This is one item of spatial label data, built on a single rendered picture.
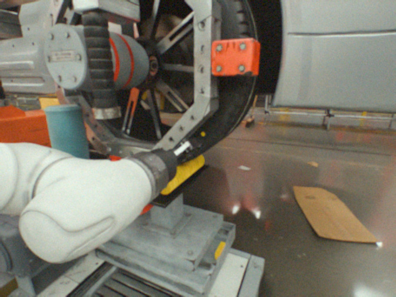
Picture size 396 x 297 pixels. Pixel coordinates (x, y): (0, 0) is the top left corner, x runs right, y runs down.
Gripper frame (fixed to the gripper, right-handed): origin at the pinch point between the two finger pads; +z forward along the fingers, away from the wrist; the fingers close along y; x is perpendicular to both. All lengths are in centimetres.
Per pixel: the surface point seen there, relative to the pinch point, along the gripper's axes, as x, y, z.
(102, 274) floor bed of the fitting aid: -13, -67, -7
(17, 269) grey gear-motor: 6, -57, -29
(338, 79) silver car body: -10.0, 34.3, 6.6
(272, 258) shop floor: -60, -30, 38
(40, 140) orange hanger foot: 42, -49, -4
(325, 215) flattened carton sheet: -77, -12, 87
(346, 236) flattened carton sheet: -83, -5, 69
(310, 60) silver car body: -2.9, 32.8, 6.6
